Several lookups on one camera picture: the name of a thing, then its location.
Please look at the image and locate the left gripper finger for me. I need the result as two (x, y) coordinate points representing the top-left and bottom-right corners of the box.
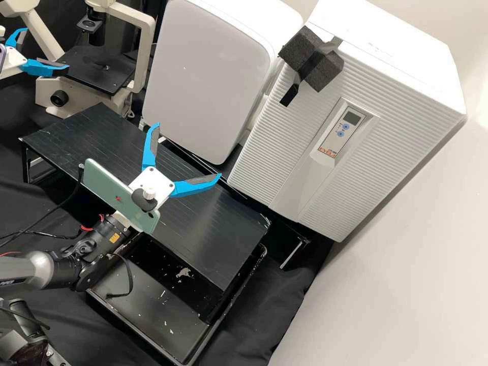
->
(5, 27), (29, 50)
(20, 57), (71, 77)

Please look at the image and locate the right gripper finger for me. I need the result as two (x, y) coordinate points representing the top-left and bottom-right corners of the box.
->
(140, 122), (161, 172)
(169, 173), (223, 198)

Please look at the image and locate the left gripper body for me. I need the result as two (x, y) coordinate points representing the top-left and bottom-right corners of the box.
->
(0, 47), (29, 81)

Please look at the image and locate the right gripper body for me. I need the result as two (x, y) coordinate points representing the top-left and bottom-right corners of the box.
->
(128, 166), (176, 208)

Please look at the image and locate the incubator door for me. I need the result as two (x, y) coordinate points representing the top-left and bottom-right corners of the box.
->
(227, 25), (468, 245)

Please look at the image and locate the white incubator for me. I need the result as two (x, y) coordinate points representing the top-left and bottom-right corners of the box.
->
(304, 0), (467, 116)

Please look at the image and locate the black platform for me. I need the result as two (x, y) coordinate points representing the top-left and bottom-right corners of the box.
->
(158, 135), (310, 270)
(19, 102), (272, 322)

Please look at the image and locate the white box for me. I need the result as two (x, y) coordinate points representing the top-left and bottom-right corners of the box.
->
(141, 0), (304, 166)

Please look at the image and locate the cream microscope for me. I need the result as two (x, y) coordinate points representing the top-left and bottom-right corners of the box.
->
(0, 0), (157, 119)

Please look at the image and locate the black tray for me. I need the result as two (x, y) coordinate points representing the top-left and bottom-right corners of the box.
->
(85, 228), (268, 366)

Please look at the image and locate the right wrist camera phone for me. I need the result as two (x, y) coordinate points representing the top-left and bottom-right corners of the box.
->
(83, 157), (162, 234)

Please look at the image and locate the black cable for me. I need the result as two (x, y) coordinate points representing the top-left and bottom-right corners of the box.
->
(0, 163), (85, 249)

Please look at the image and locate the black wire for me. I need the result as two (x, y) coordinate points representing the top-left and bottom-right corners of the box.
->
(106, 253), (134, 300)

